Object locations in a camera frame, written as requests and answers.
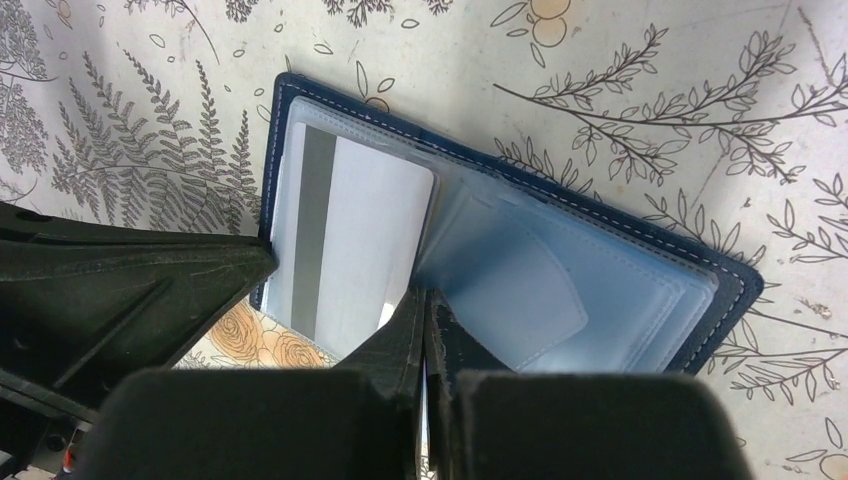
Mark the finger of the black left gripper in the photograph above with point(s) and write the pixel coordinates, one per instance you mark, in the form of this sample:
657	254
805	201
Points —
84	306

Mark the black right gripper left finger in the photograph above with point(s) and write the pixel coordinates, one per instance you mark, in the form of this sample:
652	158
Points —
356	420

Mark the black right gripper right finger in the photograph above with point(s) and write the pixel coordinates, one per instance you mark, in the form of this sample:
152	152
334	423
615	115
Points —
489	422

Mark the blue leather card holder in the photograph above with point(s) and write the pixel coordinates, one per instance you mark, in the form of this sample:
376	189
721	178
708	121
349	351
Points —
546	279

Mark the floral table mat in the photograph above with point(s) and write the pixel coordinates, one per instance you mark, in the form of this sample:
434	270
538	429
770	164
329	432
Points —
722	121

